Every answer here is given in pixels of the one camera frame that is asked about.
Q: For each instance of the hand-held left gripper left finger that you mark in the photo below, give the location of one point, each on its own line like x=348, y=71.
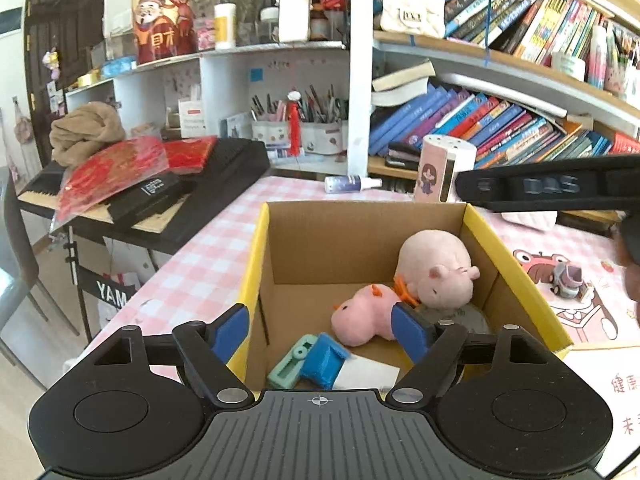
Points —
x=232, y=330

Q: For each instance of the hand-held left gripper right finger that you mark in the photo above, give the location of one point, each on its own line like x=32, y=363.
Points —
x=410, y=332

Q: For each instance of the pink axolotl plush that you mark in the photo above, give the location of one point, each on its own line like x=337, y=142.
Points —
x=360, y=317

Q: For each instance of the grey round disc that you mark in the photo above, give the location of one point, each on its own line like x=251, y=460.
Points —
x=470, y=322

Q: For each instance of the green printed plastic part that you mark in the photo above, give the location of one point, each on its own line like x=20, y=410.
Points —
x=285, y=372

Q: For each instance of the pink pig plush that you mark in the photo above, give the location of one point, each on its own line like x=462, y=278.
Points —
x=432, y=265

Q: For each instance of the blue printed plastic part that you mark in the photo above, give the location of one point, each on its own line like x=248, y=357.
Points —
x=320, y=362

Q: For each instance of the yellow cardboard box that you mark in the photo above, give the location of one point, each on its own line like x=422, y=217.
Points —
x=325, y=240

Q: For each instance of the white card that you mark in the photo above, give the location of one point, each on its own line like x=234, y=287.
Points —
x=365, y=372

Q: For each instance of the row of colourful books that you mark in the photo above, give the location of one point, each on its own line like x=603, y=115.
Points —
x=525, y=15
x=490, y=125

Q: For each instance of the stack of red books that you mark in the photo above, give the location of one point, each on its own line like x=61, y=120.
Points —
x=626, y=145

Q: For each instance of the pink checkered tablecloth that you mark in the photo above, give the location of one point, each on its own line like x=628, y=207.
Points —
x=210, y=240

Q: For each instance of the grey purple toy car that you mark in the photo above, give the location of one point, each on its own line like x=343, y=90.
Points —
x=567, y=280

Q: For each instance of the white rolled paper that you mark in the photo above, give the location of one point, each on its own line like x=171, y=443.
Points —
x=515, y=92

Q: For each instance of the pink cartoon print container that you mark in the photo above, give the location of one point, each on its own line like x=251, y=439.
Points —
x=435, y=160

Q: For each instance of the white tape roll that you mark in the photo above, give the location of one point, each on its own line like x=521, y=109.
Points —
x=568, y=66

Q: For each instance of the wooden bookshelf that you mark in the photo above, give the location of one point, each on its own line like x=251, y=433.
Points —
x=500, y=62

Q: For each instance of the black keyboard stand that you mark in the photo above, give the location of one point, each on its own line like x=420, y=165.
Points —
x=100, y=285

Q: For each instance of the dark flat case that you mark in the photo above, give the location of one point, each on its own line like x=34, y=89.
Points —
x=402, y=156

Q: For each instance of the black rectangular case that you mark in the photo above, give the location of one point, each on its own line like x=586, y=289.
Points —
x=147, y=197

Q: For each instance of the purple spray bottle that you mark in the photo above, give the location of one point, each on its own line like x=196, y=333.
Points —
x=347, y=184

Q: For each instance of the black electronic keyboard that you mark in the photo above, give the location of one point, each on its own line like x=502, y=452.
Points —
x=230, y=160

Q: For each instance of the thick cream-paged book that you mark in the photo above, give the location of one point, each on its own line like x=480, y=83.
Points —
x=400, y=96
x=405, y=76

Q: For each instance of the red paper packet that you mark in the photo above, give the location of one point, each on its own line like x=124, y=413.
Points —
x=192, y=154

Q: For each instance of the red patterned plastic bag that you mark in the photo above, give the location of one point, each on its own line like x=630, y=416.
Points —
x=112, y=175

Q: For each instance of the white pen holder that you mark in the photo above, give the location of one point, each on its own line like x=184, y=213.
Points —
x=325, y=135
x=270, y=132

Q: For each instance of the red tassel ornament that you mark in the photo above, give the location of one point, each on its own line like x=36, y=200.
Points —
x=295, y=125

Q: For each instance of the white shelf unit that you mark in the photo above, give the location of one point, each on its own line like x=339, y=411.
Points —
x=360, y=85

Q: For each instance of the white box red label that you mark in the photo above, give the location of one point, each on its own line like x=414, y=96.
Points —
x=192, y=115

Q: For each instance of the grey chair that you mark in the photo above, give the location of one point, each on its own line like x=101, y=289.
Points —
x=20, y=270

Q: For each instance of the brown bundled cloth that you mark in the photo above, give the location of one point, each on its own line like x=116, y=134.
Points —
x=85, y=130

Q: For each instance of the blue sticky note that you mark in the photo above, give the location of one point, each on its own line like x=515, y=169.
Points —
x=257, y=74

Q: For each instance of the blue flat box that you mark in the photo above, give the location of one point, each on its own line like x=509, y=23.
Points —
x=119, y=66

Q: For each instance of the gold ribbon roll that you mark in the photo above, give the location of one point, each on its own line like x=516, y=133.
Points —
x=88, y=79

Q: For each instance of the hanging cloth pouch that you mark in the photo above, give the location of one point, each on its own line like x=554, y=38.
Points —
x=22, y=122

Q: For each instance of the small pink box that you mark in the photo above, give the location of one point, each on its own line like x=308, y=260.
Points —
x=206, y=35

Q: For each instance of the white bottle yellow label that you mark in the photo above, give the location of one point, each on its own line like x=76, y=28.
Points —
x=225, y=25

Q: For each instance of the glass jar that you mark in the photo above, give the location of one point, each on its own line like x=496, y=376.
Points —
x=270, y=25

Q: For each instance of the white paper bag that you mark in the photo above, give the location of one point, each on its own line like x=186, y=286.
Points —
x=295, y=7

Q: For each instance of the red fortune god figure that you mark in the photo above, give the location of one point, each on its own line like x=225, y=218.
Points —
x=160, y=25

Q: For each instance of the pink door ornament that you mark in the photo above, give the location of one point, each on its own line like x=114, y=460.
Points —
x=51, y=62

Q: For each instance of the dark brown door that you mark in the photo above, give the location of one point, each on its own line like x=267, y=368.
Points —
x=60, y=20

